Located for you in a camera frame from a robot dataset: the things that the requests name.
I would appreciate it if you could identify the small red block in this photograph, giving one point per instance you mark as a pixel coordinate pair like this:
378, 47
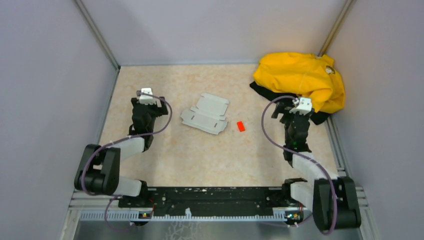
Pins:
240, 126

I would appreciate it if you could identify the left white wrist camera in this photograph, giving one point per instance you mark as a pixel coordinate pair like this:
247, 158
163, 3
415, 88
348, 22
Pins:
145, 96

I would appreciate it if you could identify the black garment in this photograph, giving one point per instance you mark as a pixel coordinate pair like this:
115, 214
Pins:
317, 117

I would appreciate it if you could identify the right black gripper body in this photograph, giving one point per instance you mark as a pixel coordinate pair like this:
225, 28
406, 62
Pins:
287, 118

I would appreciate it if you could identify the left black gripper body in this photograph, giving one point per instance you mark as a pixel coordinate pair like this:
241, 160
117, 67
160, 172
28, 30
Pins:
155, 112

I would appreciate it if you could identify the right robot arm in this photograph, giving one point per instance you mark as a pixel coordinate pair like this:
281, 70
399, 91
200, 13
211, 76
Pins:
332, 199

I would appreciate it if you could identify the white cardboard box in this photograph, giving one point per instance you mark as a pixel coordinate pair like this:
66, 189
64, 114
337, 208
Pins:
208, 114

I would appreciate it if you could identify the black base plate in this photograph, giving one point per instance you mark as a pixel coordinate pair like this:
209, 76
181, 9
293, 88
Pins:
219, 203

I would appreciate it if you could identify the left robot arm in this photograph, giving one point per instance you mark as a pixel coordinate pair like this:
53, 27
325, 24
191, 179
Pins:
98, 172

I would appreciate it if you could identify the aluminium frame rail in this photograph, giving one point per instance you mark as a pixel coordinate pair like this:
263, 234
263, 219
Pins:
102, 207

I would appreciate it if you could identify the yellow garment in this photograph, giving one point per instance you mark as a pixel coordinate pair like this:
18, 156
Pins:
305, 75

